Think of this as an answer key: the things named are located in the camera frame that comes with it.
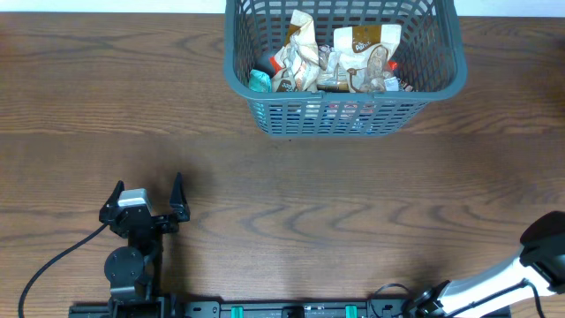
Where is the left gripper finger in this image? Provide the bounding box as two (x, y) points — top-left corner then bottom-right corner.
(99, 180), (124, 224)
(169, 172), (190, 223)

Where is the teal snack pack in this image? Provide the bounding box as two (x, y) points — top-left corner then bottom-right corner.
(248, 69), (272, 93)

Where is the orange tan pasta package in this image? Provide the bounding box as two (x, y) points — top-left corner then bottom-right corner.
(268, 57), (398, 72)

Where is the beige paper bag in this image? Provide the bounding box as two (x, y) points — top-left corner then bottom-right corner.
(271, 10), (320, 93)

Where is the Kleenex tissue multipack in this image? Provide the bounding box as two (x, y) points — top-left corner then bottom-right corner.
(268, 103), (376, 134)

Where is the beige snack bag with window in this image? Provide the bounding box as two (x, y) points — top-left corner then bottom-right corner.
(316, 45), (349, 93)

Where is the beige cookie bag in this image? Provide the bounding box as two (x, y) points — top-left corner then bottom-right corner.
(334, 24), (403, 93)

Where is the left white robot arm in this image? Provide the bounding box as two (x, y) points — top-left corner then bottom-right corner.
(99, 173), (190, 317)

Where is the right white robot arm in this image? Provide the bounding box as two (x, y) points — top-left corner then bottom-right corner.
(405, 211), (564, 317)

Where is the grey plastic mesh basket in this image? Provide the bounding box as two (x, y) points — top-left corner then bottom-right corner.
(223, 0), (467, 137)

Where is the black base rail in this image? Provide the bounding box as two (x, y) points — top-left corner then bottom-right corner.
(68, 298), (512, 318)

